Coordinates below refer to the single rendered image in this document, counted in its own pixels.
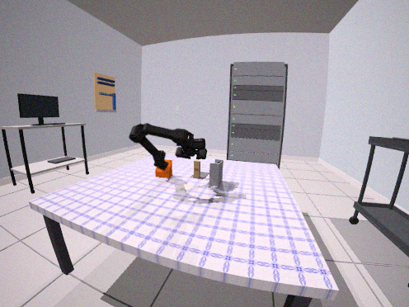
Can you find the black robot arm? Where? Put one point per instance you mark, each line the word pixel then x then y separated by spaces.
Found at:
pixel 178 136

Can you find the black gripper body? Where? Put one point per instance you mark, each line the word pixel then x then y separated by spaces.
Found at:
pixel 201 153

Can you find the grey open bin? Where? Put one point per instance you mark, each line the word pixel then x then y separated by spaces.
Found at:
pixel 216 173

